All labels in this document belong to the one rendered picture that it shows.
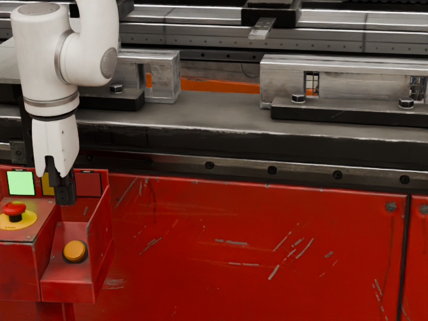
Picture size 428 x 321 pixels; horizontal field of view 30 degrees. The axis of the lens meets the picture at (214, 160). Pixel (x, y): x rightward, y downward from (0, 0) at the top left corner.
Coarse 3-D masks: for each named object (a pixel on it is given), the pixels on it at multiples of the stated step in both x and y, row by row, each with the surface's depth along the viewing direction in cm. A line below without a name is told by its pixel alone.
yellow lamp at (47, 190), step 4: (44, 176) 143; (44, 180) 143; (44, 184) 144; (48, 184) 144; (44, 188) 144; (48, 188) 144; (52, 188) 144; (44, 192) 144; (48, 192) 144; (52, 192) 144
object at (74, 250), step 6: (66, 246) 139; (72, 246) 139; (78, 246) 139; (84, 246) 139; (66, 252) 138; (72, 252) 138; (78, 252) 138; (84, 252) 138; (66, 258) 138; (72, 258) 138; (78, 258) 138
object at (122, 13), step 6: (120, 0) 182; (126, 0) 183; (132, 0) 188; (72, 6) 181; (120, 6) 180; (126, 6) 183; (132, 6) 188; (72, 12) 181; (78, 12) 181; (120, 12) 180; (126, 12) 184; (120, 18) 180
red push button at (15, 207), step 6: (6, 204) 137; (12, 204) 136; (18, 204) 136; (24, 204) 137; (6, 210) 135; (12, 210) 135; (18, 210) 135; (24, 210) 136; (12, 216) 136; (18, 216) 137
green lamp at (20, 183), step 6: (12, 174) 143; (18, 174) 143; (24, 174) 143; (30, 174) 143; (12, 180) 144; (18, 180) 144; (24, 180) 144; (30, 180) 144; (12, 186) 144; (18, 186) 144; (24, 186) 144; (30, 186) 144; (12, 192) 145; (18, 192) 145; (24, 192) 145; (30, 192) 145
